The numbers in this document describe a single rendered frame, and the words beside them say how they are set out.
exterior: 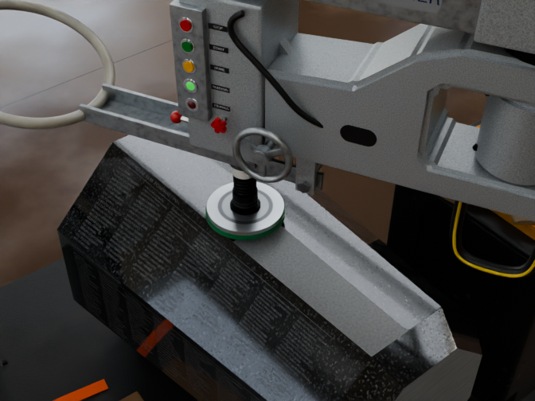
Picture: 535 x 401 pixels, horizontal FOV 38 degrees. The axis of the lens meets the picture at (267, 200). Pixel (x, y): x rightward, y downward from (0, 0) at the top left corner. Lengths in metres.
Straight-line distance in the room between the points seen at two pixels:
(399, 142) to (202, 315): 0.76
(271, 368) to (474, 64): 0.91
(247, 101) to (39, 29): 3.29
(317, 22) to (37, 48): 1.66
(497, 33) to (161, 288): 1.20
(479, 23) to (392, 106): 0.28
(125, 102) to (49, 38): 2.67
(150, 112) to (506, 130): 0.98
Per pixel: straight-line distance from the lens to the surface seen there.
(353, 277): 2.02
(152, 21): 4.91
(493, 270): 1.98
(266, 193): 2.17
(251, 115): 1.79
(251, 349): 2.03
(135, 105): 2.18
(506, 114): 1.62
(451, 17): 1.51
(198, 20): 1.70
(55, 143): 3.95
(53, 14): 2.42
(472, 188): 1.72
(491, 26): 1.49
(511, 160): 1.66
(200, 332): 2.13
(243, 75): 1.74
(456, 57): 1.56
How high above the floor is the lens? 2.29
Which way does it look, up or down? 41 degrees down
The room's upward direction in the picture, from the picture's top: straight up
